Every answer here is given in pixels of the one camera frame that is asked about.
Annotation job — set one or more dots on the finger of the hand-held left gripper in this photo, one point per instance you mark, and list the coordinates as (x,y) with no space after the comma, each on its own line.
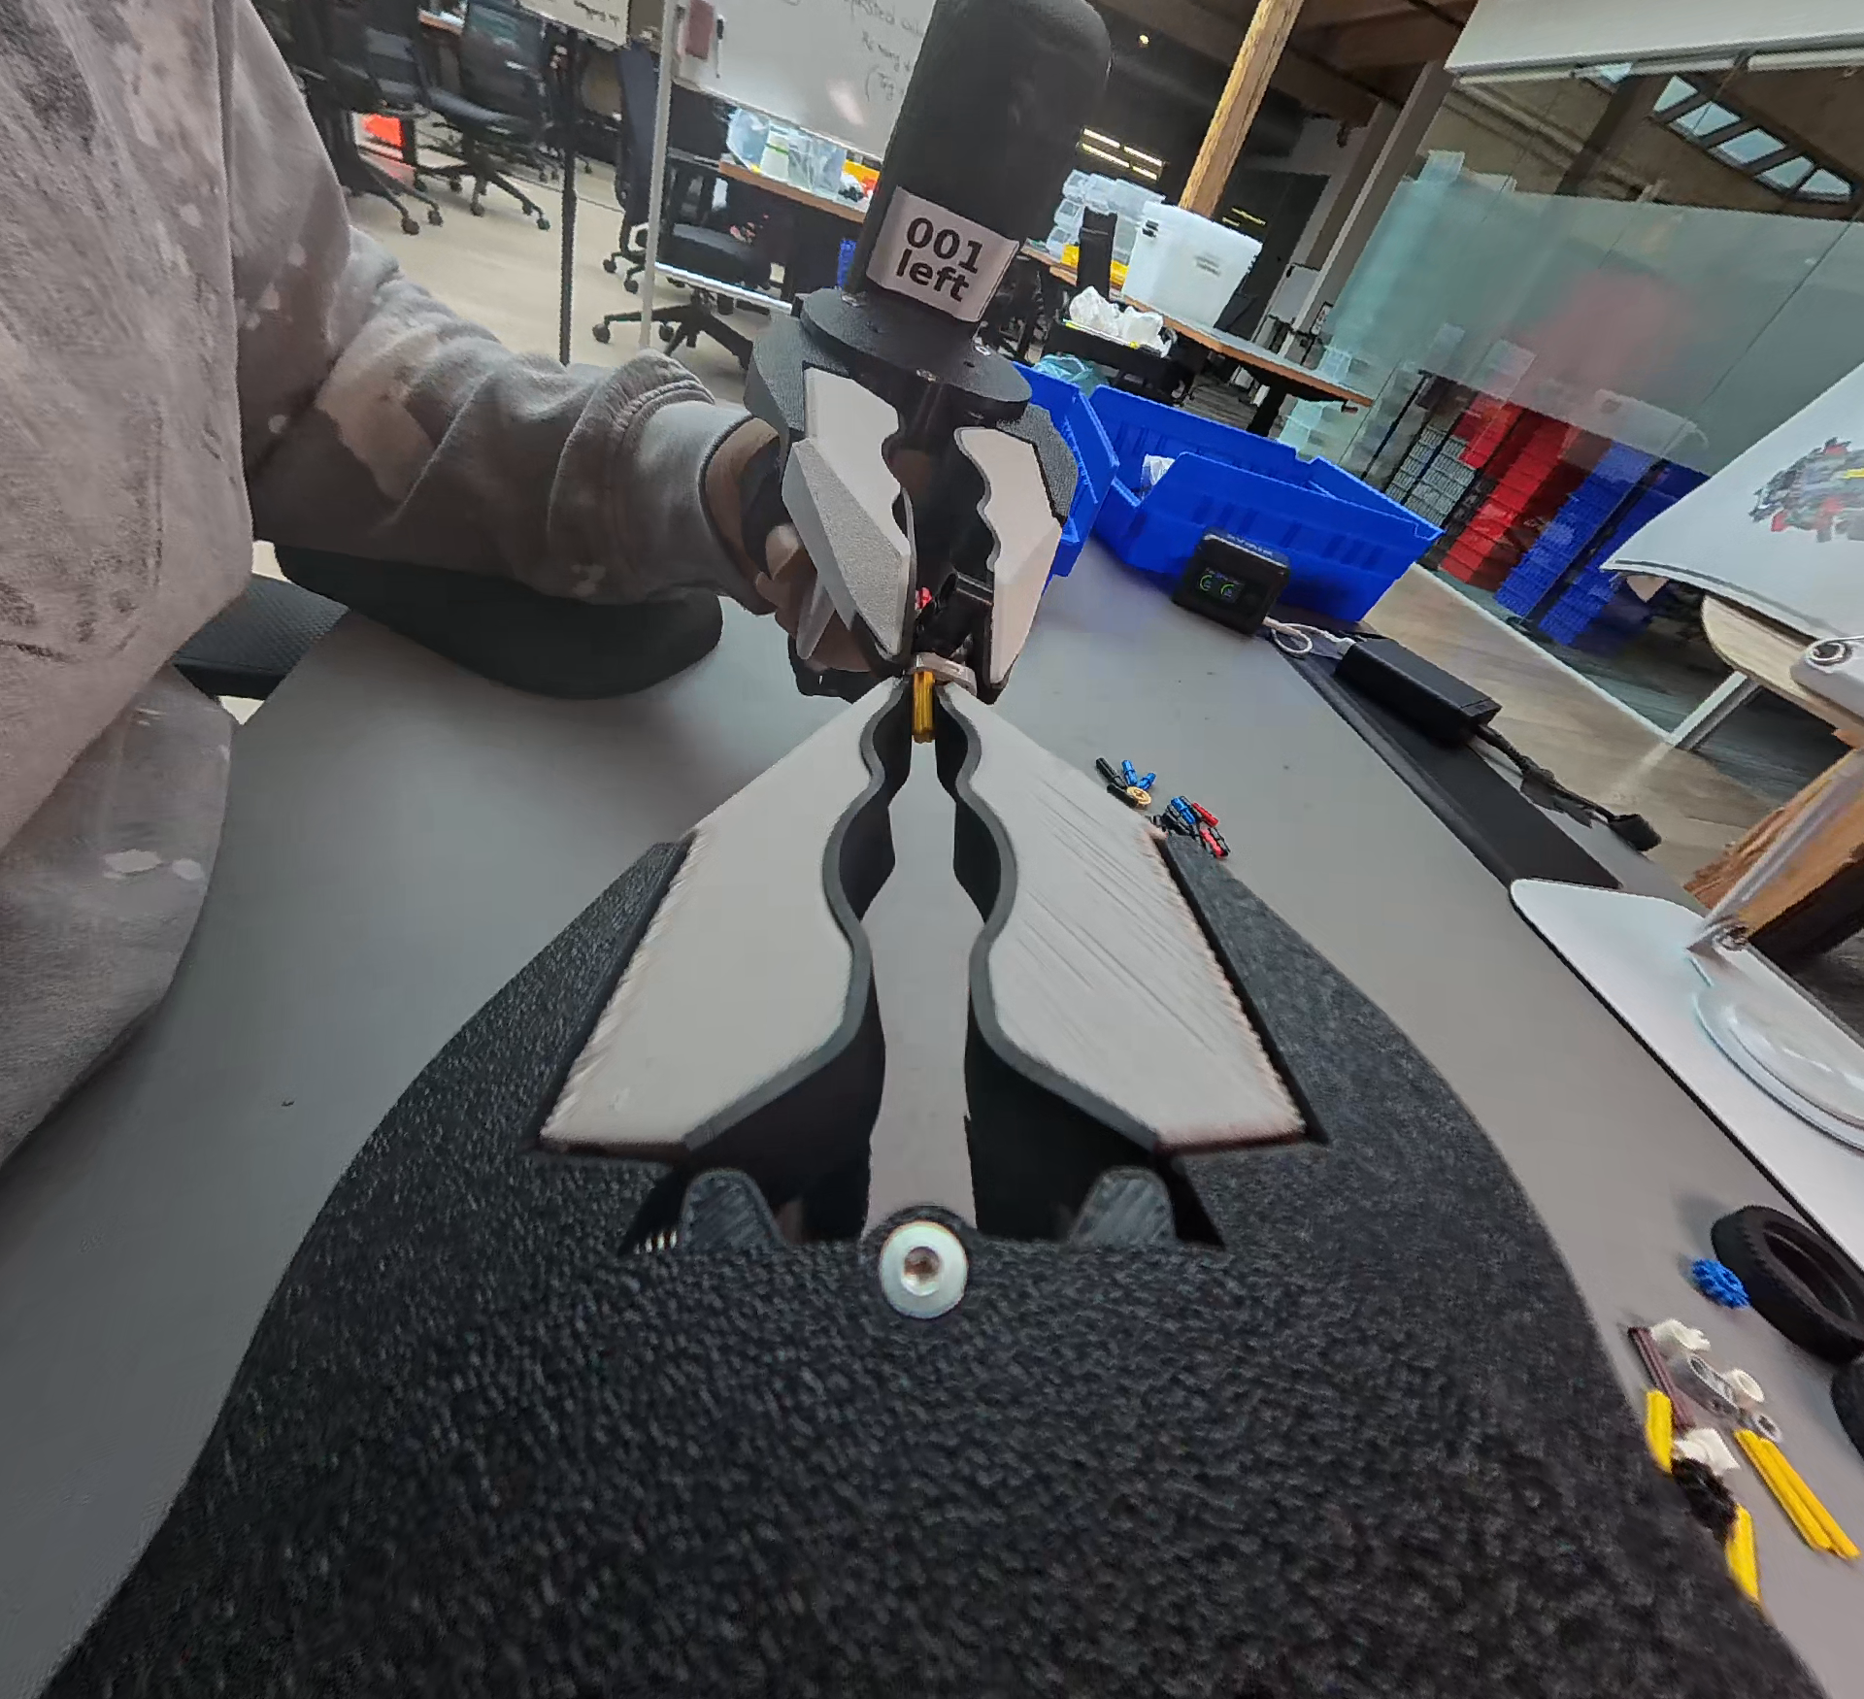
(1026,533)
(851,519)

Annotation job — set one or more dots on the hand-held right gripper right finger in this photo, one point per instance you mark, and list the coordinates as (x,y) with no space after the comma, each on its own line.
(1136,999)

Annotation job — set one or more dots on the black toy tire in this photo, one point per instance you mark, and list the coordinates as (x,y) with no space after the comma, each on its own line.
(1746,1255)
(1852,1406)

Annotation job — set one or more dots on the small grey toy brick assembly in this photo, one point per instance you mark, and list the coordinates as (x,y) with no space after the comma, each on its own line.
(953,621)

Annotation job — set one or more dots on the person's left forearm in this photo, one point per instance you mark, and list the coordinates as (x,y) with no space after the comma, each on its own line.
(479,461)

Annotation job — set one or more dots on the black office chair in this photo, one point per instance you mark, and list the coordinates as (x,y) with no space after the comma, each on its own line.
(378,97)
(495,111)
(684,256)
(254,634)

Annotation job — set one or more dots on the wooden top table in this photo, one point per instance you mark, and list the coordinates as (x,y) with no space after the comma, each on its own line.
(786,191)
(1237,352)

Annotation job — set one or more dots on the small black gear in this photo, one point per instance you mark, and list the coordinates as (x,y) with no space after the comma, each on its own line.
(1703,1494)

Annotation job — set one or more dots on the brown toy axle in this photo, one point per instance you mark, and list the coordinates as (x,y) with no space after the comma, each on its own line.
(1657,1371)

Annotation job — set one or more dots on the stack of clear storage boxes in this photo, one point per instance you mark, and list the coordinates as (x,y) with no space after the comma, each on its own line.
(1164,243)

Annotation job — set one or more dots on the small blue gear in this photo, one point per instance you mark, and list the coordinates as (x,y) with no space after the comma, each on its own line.
(1719,1281)

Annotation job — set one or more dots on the long blue plastic bin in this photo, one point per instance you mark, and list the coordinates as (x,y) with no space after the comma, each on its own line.
(1267,519)

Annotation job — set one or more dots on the grey desk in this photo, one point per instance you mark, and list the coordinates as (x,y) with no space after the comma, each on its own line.
(364,853)

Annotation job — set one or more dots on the wooden pillar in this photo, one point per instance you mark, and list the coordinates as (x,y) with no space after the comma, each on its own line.
(1267,24)

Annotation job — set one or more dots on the white book stand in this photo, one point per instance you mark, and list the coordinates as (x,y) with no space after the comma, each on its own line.
(1631,957)

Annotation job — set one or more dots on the black power adapter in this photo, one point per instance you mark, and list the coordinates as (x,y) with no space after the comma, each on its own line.
(1420,686)

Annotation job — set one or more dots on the white plastic bags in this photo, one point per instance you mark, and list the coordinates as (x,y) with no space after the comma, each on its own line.
(1114,314)

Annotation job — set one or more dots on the person's left hand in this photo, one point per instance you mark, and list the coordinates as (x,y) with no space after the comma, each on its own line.
(780,585)

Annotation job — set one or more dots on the stacks of coloured storage bins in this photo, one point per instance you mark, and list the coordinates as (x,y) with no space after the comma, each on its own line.
(1543,505)

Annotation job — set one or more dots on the black stand pole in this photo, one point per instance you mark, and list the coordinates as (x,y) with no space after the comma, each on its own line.
(565,199)

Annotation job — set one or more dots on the black charger with green display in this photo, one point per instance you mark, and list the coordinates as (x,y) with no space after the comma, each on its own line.
(1229,585)

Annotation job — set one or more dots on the yellow toy beam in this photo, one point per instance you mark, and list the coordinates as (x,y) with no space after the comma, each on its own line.
(923,706)
(1742,1554)
(1659,1428)
(1812,1494)
(1784,1494)

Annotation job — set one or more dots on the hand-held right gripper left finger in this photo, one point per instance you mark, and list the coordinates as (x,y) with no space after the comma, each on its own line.
(698,999)

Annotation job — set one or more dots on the pile of small connector pins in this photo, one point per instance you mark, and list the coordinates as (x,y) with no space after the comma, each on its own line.
(1193,825)

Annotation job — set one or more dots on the instruction booklet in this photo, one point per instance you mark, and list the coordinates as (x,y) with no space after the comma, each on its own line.
(1762,549)

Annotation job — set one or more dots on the grey toy connector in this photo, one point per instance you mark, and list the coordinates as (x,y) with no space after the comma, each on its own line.
(1715,1386)

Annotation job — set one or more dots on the white toy connector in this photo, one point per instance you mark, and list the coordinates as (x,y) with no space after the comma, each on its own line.
(1744,1386)
(1677,1335)
(1703,1448)

